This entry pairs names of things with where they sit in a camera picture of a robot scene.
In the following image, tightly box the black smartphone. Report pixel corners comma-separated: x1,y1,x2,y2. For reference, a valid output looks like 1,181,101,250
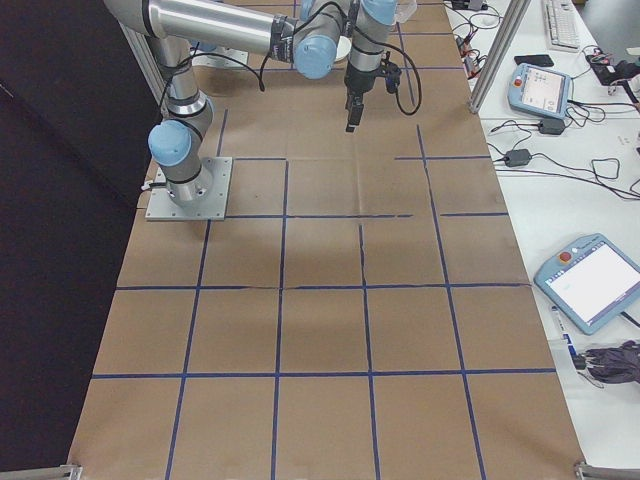
513,53,556,68

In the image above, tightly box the white keyboard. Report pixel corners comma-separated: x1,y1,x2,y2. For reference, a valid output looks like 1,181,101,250
541,0,582,52

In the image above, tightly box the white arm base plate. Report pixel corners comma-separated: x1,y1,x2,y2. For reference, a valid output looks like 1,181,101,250
144,156,235,222
191,47,250,70

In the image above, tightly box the light blue teach pendant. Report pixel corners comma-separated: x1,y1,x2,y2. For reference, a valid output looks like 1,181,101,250
506,61,575,120
532,232,640,336

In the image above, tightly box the black frame cover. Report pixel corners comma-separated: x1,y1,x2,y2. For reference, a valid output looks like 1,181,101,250
0,0,169,474

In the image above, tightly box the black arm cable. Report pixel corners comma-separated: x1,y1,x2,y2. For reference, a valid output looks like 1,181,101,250
160,0,423,117

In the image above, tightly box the black adapter cable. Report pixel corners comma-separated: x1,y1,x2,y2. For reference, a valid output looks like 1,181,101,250
487,141,640,202

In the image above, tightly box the dark folded umbrella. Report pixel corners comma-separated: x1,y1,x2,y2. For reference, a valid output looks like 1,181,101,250
573,339,640,387

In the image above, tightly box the aluminium profile post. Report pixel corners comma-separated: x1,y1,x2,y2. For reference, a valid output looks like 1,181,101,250
467,0,532,115
119,22,167,109

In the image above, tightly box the black electronics box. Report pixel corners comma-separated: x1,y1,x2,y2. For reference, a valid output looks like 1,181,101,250
587,45,640,101

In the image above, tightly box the aluminium corner bracket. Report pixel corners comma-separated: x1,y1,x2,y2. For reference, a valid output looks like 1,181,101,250
572,460,640,480
0,463,84,480

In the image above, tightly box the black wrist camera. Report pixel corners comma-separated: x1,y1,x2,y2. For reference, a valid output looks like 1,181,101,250
382,61,404,96

